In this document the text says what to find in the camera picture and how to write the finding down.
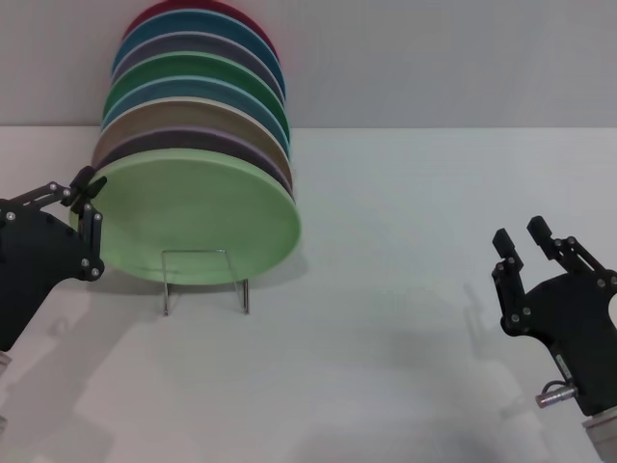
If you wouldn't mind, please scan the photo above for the clear plate rack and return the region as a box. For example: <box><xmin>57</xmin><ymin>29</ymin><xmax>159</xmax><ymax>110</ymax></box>
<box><xmin>161</xmin><ymin>249</ymin><xmax>252</xmax><ymax>317</ymax></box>

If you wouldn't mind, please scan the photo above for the dark teal plate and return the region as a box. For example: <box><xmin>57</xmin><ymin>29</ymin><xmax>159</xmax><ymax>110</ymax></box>
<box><xmin>111</xmin><ymin>8</ymin><xmax>288</xmax><ymax>102</ymax></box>

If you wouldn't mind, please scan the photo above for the tan beige plate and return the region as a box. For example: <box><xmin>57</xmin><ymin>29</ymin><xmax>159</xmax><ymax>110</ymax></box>
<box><xmin>91</xmin><ymin>95</ymin><xmax>294</xmax><ymax>187</ymax></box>

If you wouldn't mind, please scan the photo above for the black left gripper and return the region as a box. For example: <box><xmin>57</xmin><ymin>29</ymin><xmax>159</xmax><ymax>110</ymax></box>
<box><xmin>0</xmin><ymin>166</ymin><xmax>108</xmax><ymax>353</ymax></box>

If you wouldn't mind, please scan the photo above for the dark green plate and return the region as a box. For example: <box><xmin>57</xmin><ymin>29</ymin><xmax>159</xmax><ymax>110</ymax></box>
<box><xmin>100</xmin><ymin>50</ymin><xmax>292</xmax><ymax>141</ymax></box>

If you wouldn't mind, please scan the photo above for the grey purple plate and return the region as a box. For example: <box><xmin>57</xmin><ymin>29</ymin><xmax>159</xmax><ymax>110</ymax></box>
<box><xmin>114</xmin><ymin>31</ymin><xmax>285</xmax><ymax>97</ymax></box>

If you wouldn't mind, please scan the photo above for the light green plate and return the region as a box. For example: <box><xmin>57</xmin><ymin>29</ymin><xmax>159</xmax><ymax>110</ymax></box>
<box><xmin>67</xmin><ymin>149</ymin><xmax>304</xmax><ymax>286</ymax></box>

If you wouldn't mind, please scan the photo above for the silver cable plug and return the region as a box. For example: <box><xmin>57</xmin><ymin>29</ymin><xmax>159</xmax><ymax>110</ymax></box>
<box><xmin>535</xmin><ymin>388</ymin><xmax>577</xmax><ymax>409</ymax></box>

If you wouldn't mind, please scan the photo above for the red plate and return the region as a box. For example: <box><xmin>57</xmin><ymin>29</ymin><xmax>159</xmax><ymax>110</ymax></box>
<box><xmin>121</xmin><ymin>0</ymin><xmax>281</xmax><ymax>62</ymax></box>

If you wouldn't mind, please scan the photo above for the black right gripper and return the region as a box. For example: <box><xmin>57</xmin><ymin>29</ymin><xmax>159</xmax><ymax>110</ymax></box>
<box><xmin>491</xmin><ymin>215</ymin><xmax>617</xmax><ymax>419</ymax></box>

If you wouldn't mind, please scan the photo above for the light blue plate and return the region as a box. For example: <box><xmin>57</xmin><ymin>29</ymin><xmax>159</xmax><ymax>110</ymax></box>
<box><xmin>99</xmin><ymin>75</ymin><xmax>293</xmax><ymax>155</ymax></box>

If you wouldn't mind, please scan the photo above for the lavender plate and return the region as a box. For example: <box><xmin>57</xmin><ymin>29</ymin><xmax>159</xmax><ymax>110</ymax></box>
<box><xmin>95</xmin><ymin>125</ymin><xmax>295</xmax><ymax>199</ymax></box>

